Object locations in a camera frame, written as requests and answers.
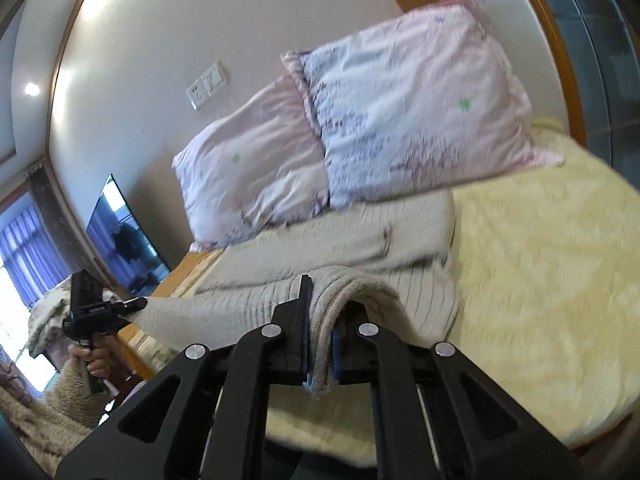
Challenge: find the blue window curtain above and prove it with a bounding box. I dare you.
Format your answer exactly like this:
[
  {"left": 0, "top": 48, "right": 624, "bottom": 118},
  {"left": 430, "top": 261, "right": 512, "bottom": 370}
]
[{"left": 1, "top": 206, "right": 70, "bottom": 308}]

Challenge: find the yellow patterned bed blanket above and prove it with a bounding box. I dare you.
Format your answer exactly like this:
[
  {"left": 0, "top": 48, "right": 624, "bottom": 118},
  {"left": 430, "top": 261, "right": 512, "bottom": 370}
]
[{"left": 267, "top": 122, "right": 639, "bottom": 466}]

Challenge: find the beige cable-knit sweater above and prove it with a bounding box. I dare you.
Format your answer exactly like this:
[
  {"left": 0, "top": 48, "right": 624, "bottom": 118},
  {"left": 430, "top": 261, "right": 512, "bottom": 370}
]
[{"left": 130, "top": 190, "right": 460, "bottom": 392}]

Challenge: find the wooden bed frame edge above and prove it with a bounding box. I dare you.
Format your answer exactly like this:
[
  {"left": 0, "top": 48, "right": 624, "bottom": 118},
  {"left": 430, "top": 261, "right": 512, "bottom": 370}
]
[{"left": 117, "top": 249, "right": 224, "bottom": 379}]

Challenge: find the person's left hand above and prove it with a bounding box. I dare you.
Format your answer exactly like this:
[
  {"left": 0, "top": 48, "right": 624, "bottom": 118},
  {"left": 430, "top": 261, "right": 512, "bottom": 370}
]
[{"left": 68, "top": 336, "right": 120, "bottom": 379}]

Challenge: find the white wall switch plate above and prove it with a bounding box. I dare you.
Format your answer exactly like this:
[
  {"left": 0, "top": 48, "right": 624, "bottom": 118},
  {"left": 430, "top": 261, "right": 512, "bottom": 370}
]
[{"left": 186, "top": 61, "right": 229, "bottom": 110}]

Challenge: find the blue pink floral pillow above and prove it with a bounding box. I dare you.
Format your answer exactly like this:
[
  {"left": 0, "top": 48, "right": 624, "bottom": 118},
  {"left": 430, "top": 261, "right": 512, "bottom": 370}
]
[{"left": 281, "top": 0, "right": 563, "bottom": 208}]

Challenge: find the pink floral pillow left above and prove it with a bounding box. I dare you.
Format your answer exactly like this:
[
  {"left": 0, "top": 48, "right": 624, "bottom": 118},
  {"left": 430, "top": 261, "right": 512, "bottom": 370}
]
[{"left": 172, "top": 76, "right": 329, "bottom": 252}]

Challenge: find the fuzzy beige sleeve forearm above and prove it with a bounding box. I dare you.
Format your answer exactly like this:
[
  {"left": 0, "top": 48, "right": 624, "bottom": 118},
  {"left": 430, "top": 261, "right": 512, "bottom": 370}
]
[{"left": 1, "top": 358, "right": 112, "bottom": 477}]

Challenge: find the black flat television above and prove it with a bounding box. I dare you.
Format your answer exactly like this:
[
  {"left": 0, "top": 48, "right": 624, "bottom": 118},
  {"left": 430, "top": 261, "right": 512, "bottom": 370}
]
[{"left": 87, "top": 174, "right": 170, "bottom": 296}]

